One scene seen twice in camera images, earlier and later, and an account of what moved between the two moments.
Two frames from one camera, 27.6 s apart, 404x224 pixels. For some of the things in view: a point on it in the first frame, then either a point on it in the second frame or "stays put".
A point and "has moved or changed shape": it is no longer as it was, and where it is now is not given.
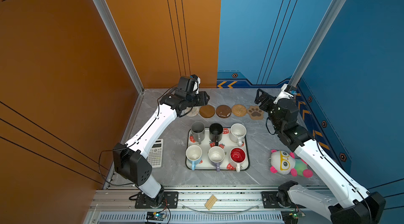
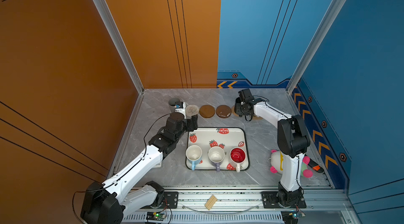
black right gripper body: [270, 107] to [240, 109]
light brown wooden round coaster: [206, 111] stays put
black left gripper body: [196, 100] to [188, 125]
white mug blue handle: [193, 155] stays put
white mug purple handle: [216, 154] stays put
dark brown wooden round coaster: [223, 111] stays put
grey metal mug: [198, 131] has moved or changed shape
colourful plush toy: [283, 162] stays put
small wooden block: [211, 202] stays put
